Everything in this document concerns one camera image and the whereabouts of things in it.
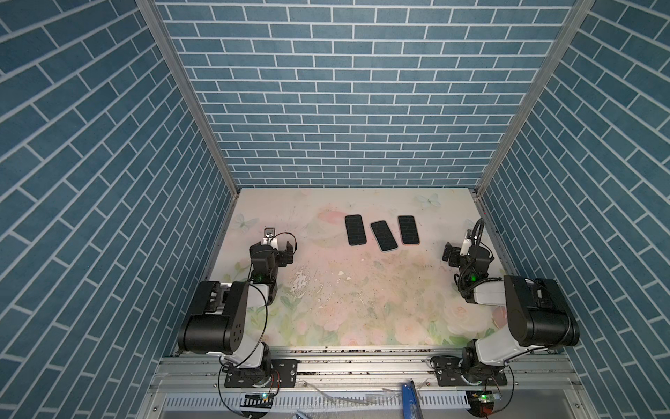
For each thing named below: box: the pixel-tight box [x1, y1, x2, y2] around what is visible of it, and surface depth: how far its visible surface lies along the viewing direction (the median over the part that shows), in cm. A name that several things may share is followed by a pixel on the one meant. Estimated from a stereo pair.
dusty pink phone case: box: [397, 214, 421, 246], surface depth 110 cm
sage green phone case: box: [369, 219, 398, 253], surface depth 107 cm
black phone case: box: [344, 213, 368, 247], surface depth 108 cm
